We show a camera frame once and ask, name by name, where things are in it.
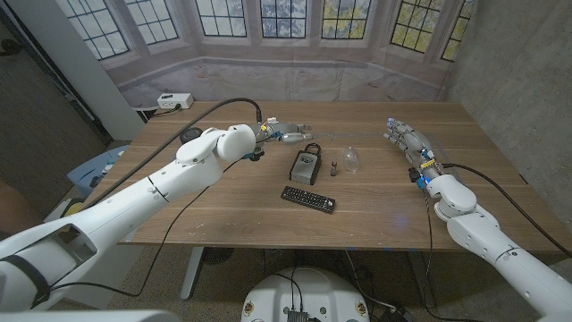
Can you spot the black TV remote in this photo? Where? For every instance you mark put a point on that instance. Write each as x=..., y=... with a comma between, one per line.
x=308, y=199

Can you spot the person in brown clothing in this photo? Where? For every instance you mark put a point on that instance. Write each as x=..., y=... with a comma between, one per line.
x=15, y=205

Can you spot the grey black combination lock box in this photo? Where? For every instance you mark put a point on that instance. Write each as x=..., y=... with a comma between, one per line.
x=305, y=167

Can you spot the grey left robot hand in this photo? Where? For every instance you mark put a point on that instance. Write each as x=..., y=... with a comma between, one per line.
x=286, y=133

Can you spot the white power strip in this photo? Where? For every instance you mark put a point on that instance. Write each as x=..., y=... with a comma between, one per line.
x=175, y=101

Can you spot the printed window backdrop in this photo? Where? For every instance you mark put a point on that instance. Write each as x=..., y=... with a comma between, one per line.
x=286, y=76

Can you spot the white table leg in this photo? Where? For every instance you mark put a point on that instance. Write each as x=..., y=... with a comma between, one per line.
x=191, y=273
x=422, y=279

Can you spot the blue plastic bin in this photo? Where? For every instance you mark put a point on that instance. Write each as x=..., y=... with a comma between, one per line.
x=96, y=167

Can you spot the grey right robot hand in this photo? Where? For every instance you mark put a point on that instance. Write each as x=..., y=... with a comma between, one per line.
x=411, y=138

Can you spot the black cylinder speaker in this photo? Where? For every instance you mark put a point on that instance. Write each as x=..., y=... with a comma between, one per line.
x=190, y=134

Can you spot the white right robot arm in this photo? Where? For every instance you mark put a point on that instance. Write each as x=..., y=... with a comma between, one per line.
x=491, y=237

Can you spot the small dark lipstick tube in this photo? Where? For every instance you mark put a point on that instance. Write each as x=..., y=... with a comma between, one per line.
x=333, y=170

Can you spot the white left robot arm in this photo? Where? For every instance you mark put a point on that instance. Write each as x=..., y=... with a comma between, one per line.
x=134, y=201

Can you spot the clear glass cup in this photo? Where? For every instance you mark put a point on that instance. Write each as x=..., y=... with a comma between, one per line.
x=350, y=160

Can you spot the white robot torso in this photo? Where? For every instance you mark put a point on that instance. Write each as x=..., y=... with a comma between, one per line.
x=306, y=290

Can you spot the black round floor fan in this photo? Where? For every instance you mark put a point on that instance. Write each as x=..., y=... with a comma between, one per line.
x=219, y=255

